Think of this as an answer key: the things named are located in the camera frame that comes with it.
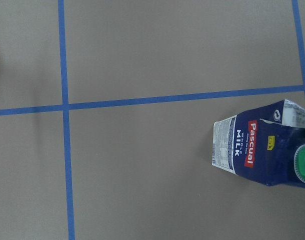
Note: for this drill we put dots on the blue white milk carton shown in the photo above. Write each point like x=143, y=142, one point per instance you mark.
x=265, y=145

